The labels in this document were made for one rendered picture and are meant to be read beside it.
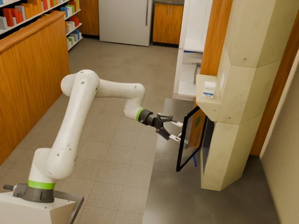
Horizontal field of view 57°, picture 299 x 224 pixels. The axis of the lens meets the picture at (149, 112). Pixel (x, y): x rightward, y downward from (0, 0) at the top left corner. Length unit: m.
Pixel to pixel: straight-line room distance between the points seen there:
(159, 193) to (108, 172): 1.49
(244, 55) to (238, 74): 0.09
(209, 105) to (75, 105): 0.62
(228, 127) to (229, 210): 0.47
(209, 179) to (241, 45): 0.78
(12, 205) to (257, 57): 1.21
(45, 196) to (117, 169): 1.72
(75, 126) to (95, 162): 1.90
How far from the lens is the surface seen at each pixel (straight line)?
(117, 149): 3.33
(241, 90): 1.32
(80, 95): 1.32
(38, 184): 1.43
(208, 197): 1.66
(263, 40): 1.24
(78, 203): 1.59
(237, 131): 1.44
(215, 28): 1.58
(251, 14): 1.20
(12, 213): 1.41
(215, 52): 1.63
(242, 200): 1.71
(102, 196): 2.84
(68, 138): 1.28
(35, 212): 1.33
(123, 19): 6.38
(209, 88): 1.36
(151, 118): 1.67
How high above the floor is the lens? 2.16
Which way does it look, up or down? 33 degrees down
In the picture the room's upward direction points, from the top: 4 degrees clockwise
